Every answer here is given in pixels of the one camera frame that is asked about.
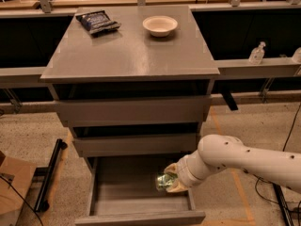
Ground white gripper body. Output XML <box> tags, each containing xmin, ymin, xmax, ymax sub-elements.
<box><xmin>176</xmin><ymin>153</ymin><xmax>207</xmax><ymax>187</ymax></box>

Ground black bar on floor left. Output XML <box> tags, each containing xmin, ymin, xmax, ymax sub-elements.
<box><xmin>34</xmin><ymin>138</ymin><xmax>68</xmax><ymax>212</ymax></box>

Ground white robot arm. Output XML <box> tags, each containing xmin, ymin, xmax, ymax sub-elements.
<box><xmin>164</xmin><ymin>135</ymin><xmax>301</xmax><ymax>193</ymax></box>

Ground green soda can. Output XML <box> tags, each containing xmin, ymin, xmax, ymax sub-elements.
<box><xmin>155</xmin><ymin>173</ymin><xmax>177</xmax><ymax>191</ymax></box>

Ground black cable left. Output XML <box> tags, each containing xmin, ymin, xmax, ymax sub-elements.
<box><xmin>0</xmin><ymin>175</ymin><xmax>45</xmax><ymax>226</ymax></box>

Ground cardboard box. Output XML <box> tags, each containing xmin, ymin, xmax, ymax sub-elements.
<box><xmin>0</xmin><ymin>152</ymin><xmax>37</xmax><ymax>226</ymax></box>

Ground black stand base right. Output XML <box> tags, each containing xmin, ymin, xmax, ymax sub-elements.
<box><xmin>273</xmin><ymin>184</ymin><xmax>301</xmax><ymax>226</ymax></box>

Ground grey drawer cabinet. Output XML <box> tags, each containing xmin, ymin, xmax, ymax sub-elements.
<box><xmin>41</xmin><ymin>6</ymin><xmax>218</xmax><ymax>226</ymax></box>

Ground grey metal rail shelf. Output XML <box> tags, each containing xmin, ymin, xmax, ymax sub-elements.
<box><xmin>1</xmin><ymin>6</ymin><xmax>300</xmax><ymax>84</ymax></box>

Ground clear sanitizer bottle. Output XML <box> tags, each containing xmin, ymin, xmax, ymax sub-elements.
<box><xmin>248</xmin><ymin>41</ymin><xmax>266</xmax><ymax>65</ymax></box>

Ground grey middle drawer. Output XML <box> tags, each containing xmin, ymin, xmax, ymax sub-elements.
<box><xmin>73</xmin><ymin>133</ymin><xmax>199</xmax><ymax>157</ymax></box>

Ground blue chip bag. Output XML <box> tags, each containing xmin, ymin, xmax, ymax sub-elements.
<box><xmin>75</xmin><ymin>10</ymin><xmax>121</xmax><ymax>35</ymax></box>

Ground grey top drawer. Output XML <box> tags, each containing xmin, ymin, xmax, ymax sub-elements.
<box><xmin>57</xmin><ymin>96</ymin><xmax>211</xmax><ymax>126</ymax></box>

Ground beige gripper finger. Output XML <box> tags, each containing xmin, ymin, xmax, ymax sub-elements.
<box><xmin>164</xmin><ymin>163</ymin><xmax>178</xmax><ymax>174</ymax></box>
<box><xmin>166</xmin><ymin>180</ymin><xmax>188</xmax><ymax>193</ymax></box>

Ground black cable right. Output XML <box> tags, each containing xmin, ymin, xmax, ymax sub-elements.
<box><xmin>254</xmin><ymin>101</ymin><xmax>301</xmax><ymax>205</ymax></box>

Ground white paper bowl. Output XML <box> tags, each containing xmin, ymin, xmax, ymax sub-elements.
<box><xmin>143</xmin><ymin>16</ymin><xmax>178</xmax><ymax>38</ymax></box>

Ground grey open bottom drawer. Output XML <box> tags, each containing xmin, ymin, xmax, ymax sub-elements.
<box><xmin>75</xmin><ymin>153</ymin><xmax>205</xmax><ymax>226</ymax></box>

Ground black cable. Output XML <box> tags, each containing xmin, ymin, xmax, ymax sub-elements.
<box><xmin>0</xmin><ymin>175</ymin><xmax>45</xmax><ymax>226</ymax></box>
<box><xmin>254</xmin><ymin>101</ymin><xmax>301</xmax><ymax>205</ymax></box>

